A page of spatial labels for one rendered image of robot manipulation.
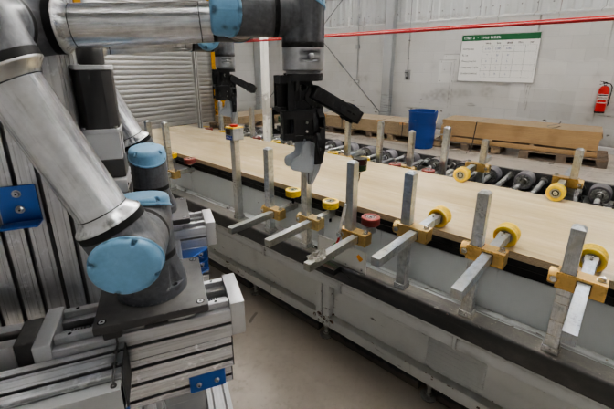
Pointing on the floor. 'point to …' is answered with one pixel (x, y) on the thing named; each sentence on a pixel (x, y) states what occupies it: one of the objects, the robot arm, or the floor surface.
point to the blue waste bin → (423, 126)
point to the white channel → (264, 53)
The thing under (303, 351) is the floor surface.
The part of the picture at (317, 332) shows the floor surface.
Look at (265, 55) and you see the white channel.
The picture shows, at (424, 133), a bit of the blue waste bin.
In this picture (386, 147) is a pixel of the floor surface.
